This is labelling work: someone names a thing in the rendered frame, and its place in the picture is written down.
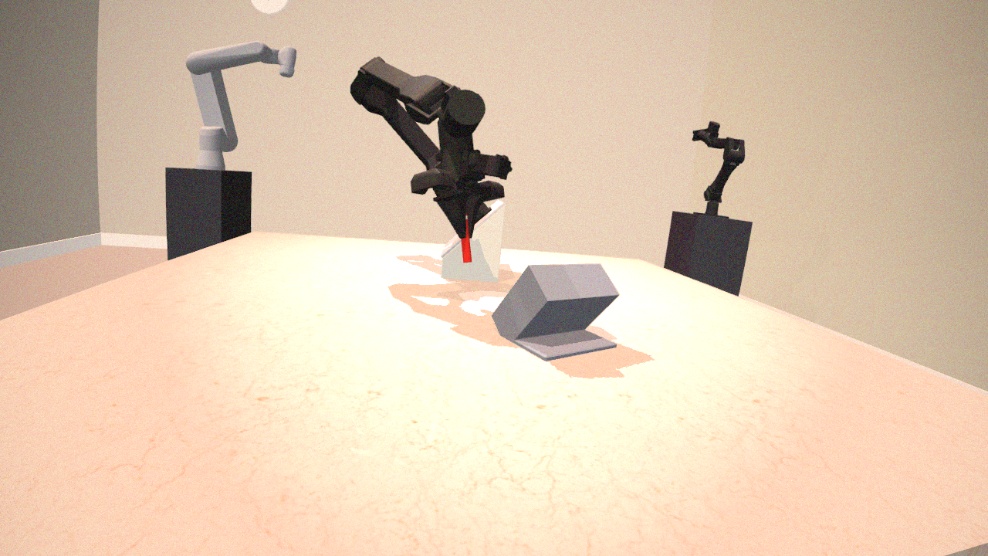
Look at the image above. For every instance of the red peg with white band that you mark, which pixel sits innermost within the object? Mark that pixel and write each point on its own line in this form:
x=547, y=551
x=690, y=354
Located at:
x=466, y=251

